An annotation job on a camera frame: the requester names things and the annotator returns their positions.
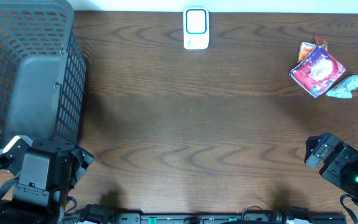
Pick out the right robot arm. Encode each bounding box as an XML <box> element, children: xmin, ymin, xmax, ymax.
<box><xmin>304</xmin><ymin>133</ymin><xmax>358</xmax><ymax>206</ymax></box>

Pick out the small orange snack packet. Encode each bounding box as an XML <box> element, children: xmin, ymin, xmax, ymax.
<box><xmin>297</xmin><ymin>42</ymin><xmax>315</xmax><ymax>63</ymax></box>

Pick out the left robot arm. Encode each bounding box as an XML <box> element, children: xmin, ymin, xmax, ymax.
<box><xmin>0</xmin><ymin>139</ymin><xmax>94</xmax><ymax>223</ymax></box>

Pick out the teal white snack packet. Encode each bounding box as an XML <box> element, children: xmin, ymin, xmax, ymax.
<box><xmin>326</xmin><ymin>75</ymin><xmax>358</xmax><ymax>99</ymax></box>

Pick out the grey plastic mesh basket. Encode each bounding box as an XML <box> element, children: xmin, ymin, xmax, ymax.
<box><xmin>0</xmin><ymin>0</ymin><xmax>86</xmax><ymax>154</ymax></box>

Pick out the red white striped packet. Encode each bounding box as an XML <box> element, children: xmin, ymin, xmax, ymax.
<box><xmin>314</xmin><ymin>36</ymin><xmax>328</xmax><ymax>51</ymax></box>

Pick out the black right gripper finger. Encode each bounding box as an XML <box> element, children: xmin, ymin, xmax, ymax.
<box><xmin>305</xmin><ymin>146</ymin><xmax>333</xmax><ymax>169</ymax></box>
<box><xmin>306</xmin><ymin>133</ymin><xmax>341</xmax><ymax>152</ymax></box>

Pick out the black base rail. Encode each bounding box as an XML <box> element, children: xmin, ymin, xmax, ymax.
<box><xmin>62</xmin><ymin>212</ymin><xmax>347</xmax><ymax>224</ymax></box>

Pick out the red purple snack bag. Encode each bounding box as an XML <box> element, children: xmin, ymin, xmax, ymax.
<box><xmin>289</xmin><ymin>46</ymin><xmax>346</xmax><ymax>98</ymax></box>

